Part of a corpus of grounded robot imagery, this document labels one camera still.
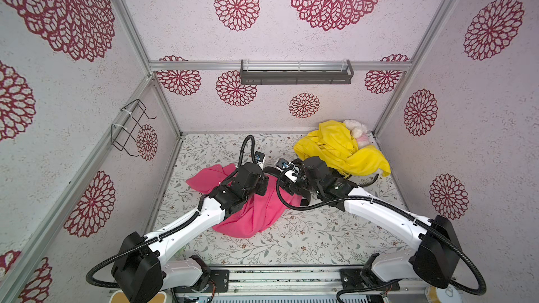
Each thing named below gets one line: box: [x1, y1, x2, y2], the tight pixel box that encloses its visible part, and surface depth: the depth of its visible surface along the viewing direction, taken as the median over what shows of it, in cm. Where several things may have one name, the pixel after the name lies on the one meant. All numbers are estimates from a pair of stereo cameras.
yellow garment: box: [293, 119, 391, 179], surface depth 100 cm
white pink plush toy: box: [343, 119, 372, 148], surface depth 105 cm
